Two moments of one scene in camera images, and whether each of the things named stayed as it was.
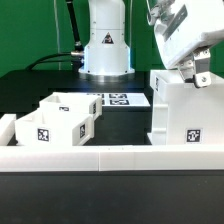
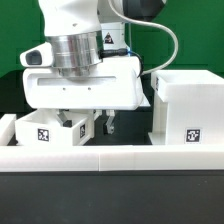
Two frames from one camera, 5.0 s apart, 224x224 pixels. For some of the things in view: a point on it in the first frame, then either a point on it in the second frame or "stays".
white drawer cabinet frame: [183, 113] stays
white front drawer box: [54, 129] stays
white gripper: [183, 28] -> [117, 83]
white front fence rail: [111, 158] stays
